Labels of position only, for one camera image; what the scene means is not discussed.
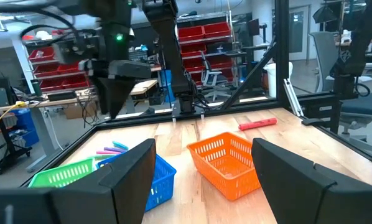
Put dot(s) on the shelf rack with red bins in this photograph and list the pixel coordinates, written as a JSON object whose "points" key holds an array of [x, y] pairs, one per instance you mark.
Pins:
{"points": [[46, 54], [217, 29]]}

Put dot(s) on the wooden workbench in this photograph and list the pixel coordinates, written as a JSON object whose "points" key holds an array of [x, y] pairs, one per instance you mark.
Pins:
{"points": [[144, 86]]}

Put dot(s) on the purple thin pen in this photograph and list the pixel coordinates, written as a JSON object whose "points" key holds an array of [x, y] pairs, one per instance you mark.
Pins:
{"points": [[114, 149]]}

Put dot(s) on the white office chair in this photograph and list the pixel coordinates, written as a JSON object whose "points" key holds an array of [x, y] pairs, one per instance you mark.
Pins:
{"points": [[211, 77]]}

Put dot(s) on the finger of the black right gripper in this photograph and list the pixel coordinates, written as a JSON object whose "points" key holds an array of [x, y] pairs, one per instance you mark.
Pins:
{"points": [[119, 93], [102, 93]]}

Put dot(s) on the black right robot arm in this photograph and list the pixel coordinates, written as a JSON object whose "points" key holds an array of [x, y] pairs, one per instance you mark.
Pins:
{"points": [[167, 46]]}

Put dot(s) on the silver aluminium bracket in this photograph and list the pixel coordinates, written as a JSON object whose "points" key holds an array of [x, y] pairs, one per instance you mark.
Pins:
{"points": [[293, 99]]}

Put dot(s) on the red fat marker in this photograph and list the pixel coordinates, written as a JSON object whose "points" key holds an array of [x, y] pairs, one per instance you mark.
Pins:
{"points": [[257, 124]]}

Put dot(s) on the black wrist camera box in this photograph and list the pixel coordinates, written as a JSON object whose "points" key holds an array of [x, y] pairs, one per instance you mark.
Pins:
{"points": [[69, 51]]}

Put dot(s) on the green plastic basket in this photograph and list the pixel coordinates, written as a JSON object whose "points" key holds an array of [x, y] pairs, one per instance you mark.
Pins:
{"points": [[61, 175]]}

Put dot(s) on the dark green tumbler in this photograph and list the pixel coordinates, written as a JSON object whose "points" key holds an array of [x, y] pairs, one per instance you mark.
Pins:
{"points": [[36, 88]]}

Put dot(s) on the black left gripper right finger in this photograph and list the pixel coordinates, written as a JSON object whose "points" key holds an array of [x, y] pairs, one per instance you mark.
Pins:
{"points": [[313, 199]]}

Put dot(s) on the pink thin pen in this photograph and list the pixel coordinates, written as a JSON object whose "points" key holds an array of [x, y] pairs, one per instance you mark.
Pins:
{"points": [[108, 152]]}

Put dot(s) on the blue barrel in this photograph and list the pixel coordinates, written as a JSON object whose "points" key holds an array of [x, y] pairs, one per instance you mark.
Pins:
{"points": [[24, 121]]}

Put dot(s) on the glass door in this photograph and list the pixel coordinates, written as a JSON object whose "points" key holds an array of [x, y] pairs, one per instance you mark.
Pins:
{"points": [[298, 34]]}

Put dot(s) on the grey office chair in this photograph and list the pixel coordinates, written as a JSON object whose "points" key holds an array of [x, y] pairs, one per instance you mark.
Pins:
{"points": [[326, 56]]}

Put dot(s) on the black aluminium table frame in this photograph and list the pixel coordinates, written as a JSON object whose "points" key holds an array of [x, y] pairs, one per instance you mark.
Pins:
{"points": [[282, 46]]}

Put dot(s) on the white waste bin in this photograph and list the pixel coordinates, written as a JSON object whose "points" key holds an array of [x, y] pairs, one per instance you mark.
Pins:
{"points": [[271, 81]]}

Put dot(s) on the green thin pen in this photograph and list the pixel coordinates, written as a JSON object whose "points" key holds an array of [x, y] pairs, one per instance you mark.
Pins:
{"points": [[102, 156]]}

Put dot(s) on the cardboard box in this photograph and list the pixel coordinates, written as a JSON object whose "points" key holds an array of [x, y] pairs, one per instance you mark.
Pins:
{"points": [[74, 112]]}

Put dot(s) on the blue plastic basket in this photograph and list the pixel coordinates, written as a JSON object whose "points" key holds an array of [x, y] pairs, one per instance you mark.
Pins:
{"points": [[162, 183]]}

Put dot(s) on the orange plastic basket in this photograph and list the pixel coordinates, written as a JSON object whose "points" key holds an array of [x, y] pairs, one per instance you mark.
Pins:
{"points": [[223, 161]]}

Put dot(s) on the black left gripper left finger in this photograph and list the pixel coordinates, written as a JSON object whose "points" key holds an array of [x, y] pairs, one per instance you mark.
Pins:
{"points": [[80, 205]]}

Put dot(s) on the black monitor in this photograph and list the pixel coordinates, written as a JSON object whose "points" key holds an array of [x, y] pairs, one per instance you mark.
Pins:
{"points": [[253, 27]]}

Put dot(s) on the black equipment cart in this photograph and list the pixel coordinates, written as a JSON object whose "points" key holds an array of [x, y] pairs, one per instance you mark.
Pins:
{"points": [[5, 152]]}

